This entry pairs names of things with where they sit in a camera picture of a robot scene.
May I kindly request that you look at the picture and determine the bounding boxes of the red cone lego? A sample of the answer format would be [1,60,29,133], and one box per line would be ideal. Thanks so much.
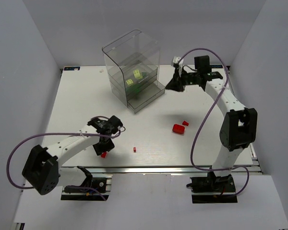
[101,152,107,158]
[182,121,189,126]

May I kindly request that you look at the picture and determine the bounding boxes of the yellow lego brick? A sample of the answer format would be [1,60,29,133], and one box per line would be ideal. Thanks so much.
[133,69,143,80]
[126,79,133,86]

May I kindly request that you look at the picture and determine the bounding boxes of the grey drawer trays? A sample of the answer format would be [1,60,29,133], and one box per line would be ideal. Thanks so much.
[107,64,165,113]

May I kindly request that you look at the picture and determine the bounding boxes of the red white green lego stack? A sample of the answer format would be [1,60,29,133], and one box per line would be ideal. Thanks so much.
[172,124,185,135]

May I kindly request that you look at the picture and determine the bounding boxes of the clear acrylic cover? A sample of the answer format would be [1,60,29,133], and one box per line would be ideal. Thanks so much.
[101,29,160,110]

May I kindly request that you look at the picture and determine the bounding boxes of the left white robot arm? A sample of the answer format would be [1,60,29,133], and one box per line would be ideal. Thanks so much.
[22,115,123,195]

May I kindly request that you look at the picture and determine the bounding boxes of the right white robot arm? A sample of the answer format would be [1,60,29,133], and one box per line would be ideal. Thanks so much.
[166,56,258,177]

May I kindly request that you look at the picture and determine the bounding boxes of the right blue label sticker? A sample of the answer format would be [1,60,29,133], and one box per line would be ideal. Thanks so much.
[210,65,223,69]

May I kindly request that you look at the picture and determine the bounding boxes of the blue label sticker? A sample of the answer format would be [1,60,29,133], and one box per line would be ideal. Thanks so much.
[63,67,80,71]
[210,65,223,69]

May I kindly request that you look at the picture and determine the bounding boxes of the left blue label sticker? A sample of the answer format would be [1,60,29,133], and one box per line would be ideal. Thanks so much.
[63,67,80,71]

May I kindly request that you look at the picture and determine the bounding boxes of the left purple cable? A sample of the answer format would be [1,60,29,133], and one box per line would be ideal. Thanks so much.
[6,115,127,201]

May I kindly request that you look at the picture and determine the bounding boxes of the purple cable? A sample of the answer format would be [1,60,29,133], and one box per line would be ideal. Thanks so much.
[6,115,127,201]
[180,48,250,197]

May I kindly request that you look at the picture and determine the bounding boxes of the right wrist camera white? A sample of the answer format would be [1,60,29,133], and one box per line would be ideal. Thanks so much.
[171,56,184,72]

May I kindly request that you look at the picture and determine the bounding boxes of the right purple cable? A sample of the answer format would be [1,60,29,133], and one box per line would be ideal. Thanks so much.
[180,48,250,197]

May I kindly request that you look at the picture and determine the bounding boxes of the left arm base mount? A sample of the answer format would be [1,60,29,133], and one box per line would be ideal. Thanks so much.
[58,166,112,201]

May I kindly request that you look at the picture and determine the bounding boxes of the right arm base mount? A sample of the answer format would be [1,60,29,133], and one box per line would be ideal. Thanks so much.
[186,172,238,204]

